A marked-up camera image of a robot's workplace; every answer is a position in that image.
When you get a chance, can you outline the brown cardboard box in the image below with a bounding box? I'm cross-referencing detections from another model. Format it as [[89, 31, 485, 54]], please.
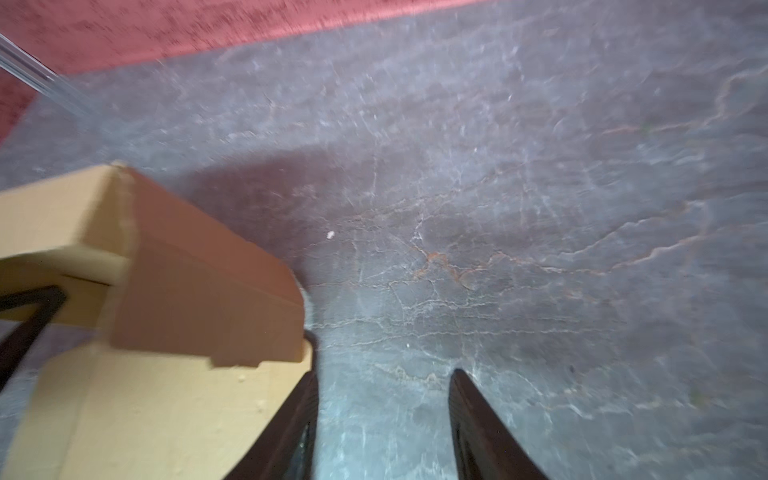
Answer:
[[1, 164, 313, 479]]

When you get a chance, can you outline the left aluminium corner post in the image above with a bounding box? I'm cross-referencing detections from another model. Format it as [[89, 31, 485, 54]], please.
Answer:
[[1, 35, 93, 117]]

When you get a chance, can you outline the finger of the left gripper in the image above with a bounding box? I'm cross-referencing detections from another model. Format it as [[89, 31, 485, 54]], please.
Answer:
[[1, 285, 67, 389]]

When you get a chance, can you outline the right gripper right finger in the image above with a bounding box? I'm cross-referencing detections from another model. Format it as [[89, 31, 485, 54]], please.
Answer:
[[448, 369, 547, 480]]

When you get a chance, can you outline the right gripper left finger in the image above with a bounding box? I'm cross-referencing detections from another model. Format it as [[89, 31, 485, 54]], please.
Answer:
[[225, 370, 319, 480]]

